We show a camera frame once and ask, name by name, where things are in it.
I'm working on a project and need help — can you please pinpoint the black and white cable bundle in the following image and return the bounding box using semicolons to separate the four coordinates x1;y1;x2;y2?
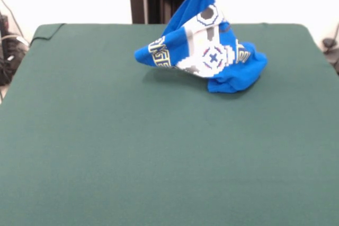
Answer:
0;0;30;102

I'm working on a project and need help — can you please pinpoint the blue printed T-shirt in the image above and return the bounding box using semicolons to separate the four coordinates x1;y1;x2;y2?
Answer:
133;0;269;94

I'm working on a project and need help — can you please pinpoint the dark green table cloth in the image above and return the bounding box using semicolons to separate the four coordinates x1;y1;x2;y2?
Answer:
0;22;339;226

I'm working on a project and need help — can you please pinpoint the black cable plug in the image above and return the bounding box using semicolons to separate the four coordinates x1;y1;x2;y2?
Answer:
322;22;339;76

